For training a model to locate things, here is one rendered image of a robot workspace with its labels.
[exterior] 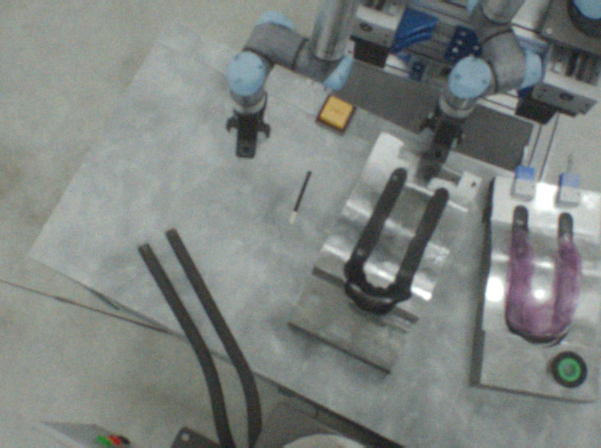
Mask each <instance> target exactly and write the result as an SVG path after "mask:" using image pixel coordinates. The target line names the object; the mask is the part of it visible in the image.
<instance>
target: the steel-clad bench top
mask: <svg viewBox="0 0 601 448"><path fill-rule="evenodd" d="M238 53H241V52H238V51H236V50H234V49H232V48H230V47H228V46H225V45H223V44H221V43H219V41H217V40H214V39H212V38H209V37H207V36H205V35H203V34H201V33H199V32H197V31H194V30H192V29H189V28H187V27H185V26H183V25H181V24H179V23H176V22H174V21H172V20H169V21H168V23H167V25H166V26H165V28H163V30H162V31H161V33H160V35H159V36H158V38H157V41H156V42H155V44H154V46H153V47H152V49H151V51H150V52H149V54H148V56H147V57H146V59H145V61H144V62H143V64H142V67H140V68H139V70H138V71H137V73H136V75H135V76H134V78H133V80H132V81H131V83H130V85H129V86H128V88H127V91H126V92H125V94H124V96H123V97H122V99H121V101H120V102H119V104H118V106H116V107H115V109H114V111H113V112H112V115H111V117H110V118H109V120H108V122H107V123H106V125H105V127H104V128H103V130H102V131H101V133H100V135H99V136H98V139H97V141H96V142H95V144H94V146H93V147H91V149H90V151H89V152H88V154H87V156H86V157H85V159H84V161H83V162H82V165H81V167H80V168H79V170H78V172H77V173H76V175H75V177H74V178H73V180H72V182H71V183H70V185H69V186H68V189H67V191H65V192H64V194H63V196H62V197H61V199H60V201H59V202H58V204H57V206H56V207H55V209H54V211H53V213H52V215H51V217H50V218H49V220H48V222H47V223H46V225H45V227H44V228H43V230H42V232H41V233H40V235H39V238H38V239H36V241H35V243H34V244H33V246H32V247H31V249H30V251H29V252H28V254H27V256H29V257H31V258H33V259H35V260H38V261H40V263H42V264H44V265H46V266H48V267H50V268H52V269H54V270H56V271H58V272H60V273H62V274H64V275H67V276H69V277H71V278H72V279H74V280H76V281H78V282H80V283H82V284H84V286H86V287H88V288H90V289H93V290H95V291H97V292H99V293H101V294H103V295H105V296H107V297H109V298H111V299H113V300H115V301H117V302H120V303H122V304H124V305H126V306H128V307H130V309H132V310H134V311H136V312H138V313H140V314H142V315H145V316H147V317H149V318H151V319H152V320H154V321H156V322H158V323H160V324H162V325H164V326H166V327H169V328H171V329H173V330H175V331H176V332H177V333H179V334H181V335H183V336H185V334H184V332H183V330H182V328H181V326H180V324H179V322H178V321H177V319H176V317H175V315H174V314H173V312H172V310H171V308H170V305H168V304H167V302H166V300H165V298H164V297H163V295H162V293H161V291H160V289H159V288H158V286H157V283H156V281H155V280H154V278H153V276H152V274H151V272H150V271H149V269H148V267H147V265H146V263H144V262H143V259H142V257H141V255H140V254H139V252H138V250H137V248H136V244H137V243H138V242H140V241H142V240H147V241H148V243H149V244H150V246H151V248H152V250H153V251H154V253H155V255H156V257H157V258H158V261H159V263H160V265H161V266H162V268H163V270H164V272H165V273H166V275H167V277H168V279H169V280H171V282H172V285H173V287H174V288H175V290H176V292H177V294H178V295H179V297H180V299H181V301H182V302H183V304H184V306H185V309H186V310H187V312H188V314H189V316H190V317H191V319H192V321H194V323H195V324H196V326H197V328H198V330H199V333H200V334H201V336H202V338H203V340H204V342H205V343H206V345H207V347H208V348H210V349H212V350H214V351H216V352H219V353H221V354H223V356H225V357H227V358H229V356H228V353H227V351H226V349H225V348H224V346H223V344H222V342H221V340H220V338H219V336H218V334H216V332H215V330H214V328H213V326H212V324H211V322H210V320H209V318H208V316H207V314H206V313H205V311H204V309H203V306H202V304H201V302H200V300H199V298H198V296H197V294H196V293H195V291H193V289H192V287H191V285H190V282H189V280H188V278H187V276H186V275H185V273H184V271H183V269H182V267H181V265H180V263H179V261H178V258H177V257H176V255H175V253H174V251H173V249H172V247H171V245H169V243H168V241H167V239H166V238H165V234H164V232H163V229H164V228H165V227H167V226H169V225H174V226H175V228H176V229H177V231H178V233H179V235H180V238H181V240H182V241H183V243H184V245H185V247H186V249H187V251H188V253H189V254H190V256H191V258H192V261H193V263H195V265H196V267H197V268H198V270H199V272H200V274H201V276H202V278H203V280H204V281H205V284H206V286H207V288H208V290H209V292H210V294H211V295H212V297H213V299H214V301H215V303H216V305H217V308H219V309H220V311H221V313H222V315H223V317H224V319H225V321H226V322H227V324H228V326H229V328H230V331H231V333H232V335H233V336H234V338H235V340H236V342H237V344H238V346H239V348H240V349H242V351H243V353H244V356H245V358H246V360H247V362H248V364H249V366H250V368H251V370H253V371H255V372H257V373H259V374H261V375H263V376H266V377H268V378H270V380H272V381H274V382H276V383H278V384H280V385H282V386H284V387H286V388H289V389H291V390H293V391H295V392H297V393H299V394H301V395H303V396H305V397H307V398H309V399H311V400H313V401H315V402H317V403H319V405H321V406H323V407H325V408H327V409H329V410H331V411H333V412H335V413H338V414H340V415H342V416H344V417H346V418H348V419H350V420H352V421H354V422H356V423H358V424H360V425H363V424H364V425H363V426H365V427H367V428H369V429H371V430H373V431H375V433H377V434H379V435H381V436H383V437H385V438H388V439H390V440H392V441H394V442H395V443H397V444H399V445H401V446H403V447H405V448H601V357H600V374H599V391H598V403H592V404H582V405H578V404H571V403H565V402H559V401H553V400H547V399H540V398H534V397H528V396H522V395H516V394H509V393H503V392H496V391H490V390H483V389H477V388H471V387H469V380H470V370H471V360H472V349H473V340H474V329H475V319H476V308H477V301H475V300H473V299H472V298H473V296H478V289H479V278H480V268H482V258H483V248H484V238H485V227H486V221H485V222H484V223H482V219H483V210H485V209H486V208H487V207H488V197H489V186H490V182H491V181H492V180H493V179H494V177H495V176H498V177H505V178H509V177H506V176H503V175H501V174H499V173H497V172H495V171H493V170H491V169H489V168H486V167H484V166H482V165H479V163H477V162H475V161H473V160H470V159H468V158H466V157H464V156H462V155H460V154H458V153H454V152H452V151H450V152H449V154H448V157H447V160H446V165H448V166H450V167H452V168H454V169H457V170H459V171H461V172H464V171H467V172H469V173H471V174H473V175H475V176H477V177H479V178H482V181H480V183H479V185H478V187H477V191H476V193H475V195H474V197H473V199H472V201H471V204H470V206H469V208H468V210H467V213H466V215H465V218H464V220H463V222H462V224H461V226H460V228H459V231H458V233H457V235H456V238H454V240H453V242H452V244H451V247H450V249H449V251H448V253H447V256H446V258H445V261H444V264H443V266H442V269H441V272H440V274H439V277H438V280H437V282H436V286H435V288H434V291H433V293H432V296H430V298H429V300H428V302H427V305H426V308H425V310H424V312H423V314H422V316H421V318H420V319H419V320H418V321H417V322H416V323H415V325H414V327H413V329H412V332H411V334H410V336H409V338H408V340H406V343H405V345H404V347H403V349H402V351H401V354H400V357H399V359H398V361H397V363H396V366H395V368H394V370H393V372H392V373H390V374H387V373H385V372H382V371H380V370H378V369H376V368H374V367H372V366H370V365H368V364H366V363H364V362H362V361H360V360H357V359H355V358H353V357H351V356H349V355H347V353H345V352H343V351H341V350H339V349H337V348H334V347H332V346H330V345H328V344H326V343H324V342H322V341H320V340H318V339H316V338H314V337H311V336H309V335H307V334H304V333H302V332H300V331H298V329H296V328H294V327H292V326H290V325H287V321H289V319H290V317H291V315H292V313H293V311H294V309H295V307H296V304H297V302H298V300H299V298H300V296H301V294H302V292H303V290H304V288H305V286H306V284H307V281H308V279H309V277H310V274H311V272H313V269H314V266H315V263H316V261H317V258H318V256H319V254H320V252H321V250H322V248H323V246H324V244H325V242H326V241H327V239H328V237H327V235H326V234H324V233H323V231H324V229H326V230H328V231H329V230H330V231H331V230H332V228H333V226H334V225H336V223H337V221H338V219H339V217H340V215H341V213H342V211H343V209H344V207H345V205H346V203H347V201H348V199H349V197H350V195H351V193H352V191H353V188H354V186H355V184H356V182H357V180H359V178H360V176H361V174H362V172H363V170H364V168H365V165H366V163H367V160H368V158H369V156H370V154H371V152H372V150H373V148H374V146H375V144H376V141H377V139H378V137H379V136H380V134H381V132H385V133H387V134H389V135H391V136H393V137H395V138H398V139H400V140H402V142H404V144H403V145H405V146H408V147H410V148H413V149H415V150H417V151H419V152H421V149H422V146H423V143H424V140H423V139H422V138H421V136H419V135H417V134H415V133H413V132H411V131H409V130H405V129H403V128H401V127H399V126H397V125H395V124H393V123H390V122H388V121H386V120H384V119H381V117H379V116H377V115H375V114H372V113H370V112H368V111H366V110H364V109H362V108H360V107H357V109H356V112H355V113H354V115H353V117H352V120H351V122H350V124H349V126H348V128H347V130H346V132H345V134H344V136H341V135H339V134H337V133H334V132H332V131H330V130H328V129H326V128H324V127H321V126H319V125H317V124H315V120H316V117H317V115H318V113H319V111H320V109H321V107H322V106H323V104H324V102H325V100H326V98H327V96H328V95H330V93H328V92H326V91H323V90H321V89H319V88H317V87H315V86H313V85H310V84H307V83H305V82H303V81H301V80H299V79H297V78H295V77H292V76H290V75H287V74H285V73H283V72H281V71H279V70H277V68H273V71H272V72H271V74H270V76H269V77H268V79H267V81H266V83H265V91H267V92H268V105H267V110H264V116H263V120H264V117H266V115H268V119H269V121H268V124H269V125H270V126H271V134H270V137H269V139H268V140H267V141H264V143H262V144H260V149H259V155H258V158H255V157H254V158H253V159H248V158H238V157H236V155H235V148H236V139H235V138H234V137H232V136H231V135H230V134H229V133H228V131H227V130H226V122H227V120H228V119H231V116H233V114H234V113H233V106H232V103H231V99H230V94H228V92H227V89H228V88H229V85H228V82H227V66H228V63H229V61H230V59H231V58H232V57H234V56H235V55H237V54H238ZM308 171H310V172H311V175H310V178H309V180H308V183H307V186H306V188H305V192H304V195H303V197H302V200H301V203H300V206H299V208H298V211H297V215H296V217H295V220H294V223H293V224H292V223H290V219H291V217H292V214H293V210H294V208H295V205H296V202H297V200H298V197H299V194H300V192H301V188H302V185H303V182H304V180H305V177H306V174H307V172H308ZM600 246H601V223H600ZM185 337H186V336H185ZM595 348H597V349H600V350H601V304H600V310H599V317H597V324H596V334H595ZM229 359H230V358H229ZM386 374H387V375H386ZM385 376H386V377H385ZM383 378H385V379H383ZM379 388H380V389H379ZM378 390H379V391H378ZM377 392H378V393H377ZM374 399H375V400H374ZM373 401H374V402H373ZM372 403H373V404H372ZM368 413H369V414H368ZM367 415H368V416H367ZM366 417H367V418H366Z"/></svg>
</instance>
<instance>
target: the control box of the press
mask: <svg viewBox="0 0 601 448"><path fill-rule="evenodd" d="M18 448H141V447H139V446H137V445H134V444H132V443H130V440H129V439H127V437H125V436H123V435H121V434H120V435H117V434H115V433H113V432H111V431H108V430H106V429H104V428H102V427H100V426H98V425H95V424H75V423H58V422H40V421H38V422H37V423H36V425H35V427H34V428H29V429H28V431H27V433H26V435H25V436H24V438H23V440H22V442H21V444H20V445H19V447H18ZM171 448H221V445H220V444H218V443H216V442H213V441H211V440H209V439H207V438H206V437H204V436H202V435H200V434H198V432H196V431H194V430H192V429H190V428H187V427H182V428H180V429H179V431H178V433H177V436H176V438H175V440H174V442H173V444H172V446H171Z"/></svg>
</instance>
